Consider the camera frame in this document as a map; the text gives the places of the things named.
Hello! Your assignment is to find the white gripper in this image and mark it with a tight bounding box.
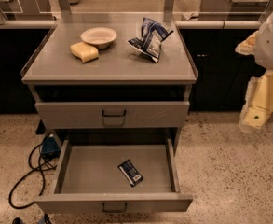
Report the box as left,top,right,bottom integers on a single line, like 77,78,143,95
239,70,273,133

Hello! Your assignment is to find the dark blue rxbar wrapper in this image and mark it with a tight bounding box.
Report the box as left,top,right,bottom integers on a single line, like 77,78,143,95
118,160,143,187

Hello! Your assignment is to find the grey drawer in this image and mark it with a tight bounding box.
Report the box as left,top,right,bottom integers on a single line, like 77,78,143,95
35,141,193,214
35,102,189,129

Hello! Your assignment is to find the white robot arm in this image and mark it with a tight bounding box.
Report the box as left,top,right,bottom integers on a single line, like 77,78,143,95
235,12,273,133

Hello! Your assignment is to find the right background counter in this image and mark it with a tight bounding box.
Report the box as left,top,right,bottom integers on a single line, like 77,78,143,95
198,0,269,21

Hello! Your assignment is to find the grey drawer cabinet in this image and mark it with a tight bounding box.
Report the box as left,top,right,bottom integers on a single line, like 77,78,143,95
22,14,197,145

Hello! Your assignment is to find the blue white chip bag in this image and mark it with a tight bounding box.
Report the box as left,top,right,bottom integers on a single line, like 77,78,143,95
128,18,173,63

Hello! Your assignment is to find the white round bowl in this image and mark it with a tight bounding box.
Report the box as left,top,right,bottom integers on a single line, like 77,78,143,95
80,27,117,49

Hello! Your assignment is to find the yellow sponge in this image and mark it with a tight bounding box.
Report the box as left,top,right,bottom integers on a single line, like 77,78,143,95
70,42,99,63

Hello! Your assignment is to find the blue power box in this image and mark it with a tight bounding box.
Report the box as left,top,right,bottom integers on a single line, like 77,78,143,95
40,134,61,159

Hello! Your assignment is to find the black floor cable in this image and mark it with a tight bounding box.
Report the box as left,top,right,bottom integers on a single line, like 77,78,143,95
7,142,58,210

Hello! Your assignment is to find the grey rail with glass panels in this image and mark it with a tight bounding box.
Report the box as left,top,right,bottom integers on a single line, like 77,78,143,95
0,0,273,29

